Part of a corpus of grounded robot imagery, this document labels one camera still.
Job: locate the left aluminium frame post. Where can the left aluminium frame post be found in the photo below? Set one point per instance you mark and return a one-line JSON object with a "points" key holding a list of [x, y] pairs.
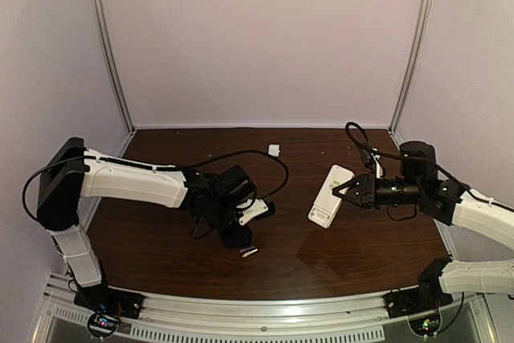
{"points": [[110, 64]]}

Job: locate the front aluminium rail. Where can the front aluminium rail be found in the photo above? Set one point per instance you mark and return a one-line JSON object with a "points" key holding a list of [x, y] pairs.
{"points": [[361, 318]]}

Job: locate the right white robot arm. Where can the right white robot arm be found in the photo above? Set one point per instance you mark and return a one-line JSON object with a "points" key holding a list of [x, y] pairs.
{"points": [[450, 202]]}

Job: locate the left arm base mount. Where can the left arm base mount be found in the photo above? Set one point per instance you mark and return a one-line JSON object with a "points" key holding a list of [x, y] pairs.
{"points": [[108, 305]]}

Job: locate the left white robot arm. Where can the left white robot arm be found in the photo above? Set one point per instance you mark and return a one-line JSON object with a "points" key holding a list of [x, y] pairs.
{"points": [[227, 201]]}

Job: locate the aluminium frame post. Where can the aluminium frame post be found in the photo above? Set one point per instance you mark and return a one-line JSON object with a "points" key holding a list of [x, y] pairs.
{"points": [[420, 27], [110, 64]]}

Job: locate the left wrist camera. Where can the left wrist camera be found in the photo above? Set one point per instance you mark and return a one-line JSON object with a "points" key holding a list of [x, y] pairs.
{"points": [[254, 209]]}

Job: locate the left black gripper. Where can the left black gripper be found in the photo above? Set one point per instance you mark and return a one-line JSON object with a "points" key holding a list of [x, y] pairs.
{"points": [[237, 236]]}

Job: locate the white battery cover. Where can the white battery cover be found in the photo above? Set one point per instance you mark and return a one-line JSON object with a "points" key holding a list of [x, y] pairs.
{"points": [[273, 150]]}

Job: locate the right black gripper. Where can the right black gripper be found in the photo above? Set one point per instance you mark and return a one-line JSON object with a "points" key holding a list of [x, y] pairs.
{"points": [[368, 189]]}

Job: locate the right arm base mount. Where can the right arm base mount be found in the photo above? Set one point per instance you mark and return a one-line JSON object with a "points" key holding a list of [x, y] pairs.
{"points": [[424, 301]]}

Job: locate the purple AAA battery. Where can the purple AAA battery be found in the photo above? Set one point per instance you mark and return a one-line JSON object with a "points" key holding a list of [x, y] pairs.
{"points": [[247, 249]]}

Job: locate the gold black AAA battery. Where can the gold black AAA battery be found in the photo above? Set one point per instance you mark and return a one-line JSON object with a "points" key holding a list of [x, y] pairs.
{"points": [[249, 253]]}

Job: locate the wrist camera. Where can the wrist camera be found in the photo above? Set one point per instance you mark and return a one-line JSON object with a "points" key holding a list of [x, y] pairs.
{"points": [[371, 161], [254, 209]]}

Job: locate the right aluminium frame post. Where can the right aluminium frame post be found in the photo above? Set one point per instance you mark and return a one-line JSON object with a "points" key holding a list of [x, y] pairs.
{"points": [[420, 27]]}

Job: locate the white remote control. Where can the white remote control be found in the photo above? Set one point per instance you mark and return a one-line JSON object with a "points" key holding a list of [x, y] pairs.
{"points": [[326, 204]]}

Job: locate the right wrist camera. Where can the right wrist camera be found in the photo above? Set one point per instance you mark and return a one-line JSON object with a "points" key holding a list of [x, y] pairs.
{"points": [[371, 161]]}

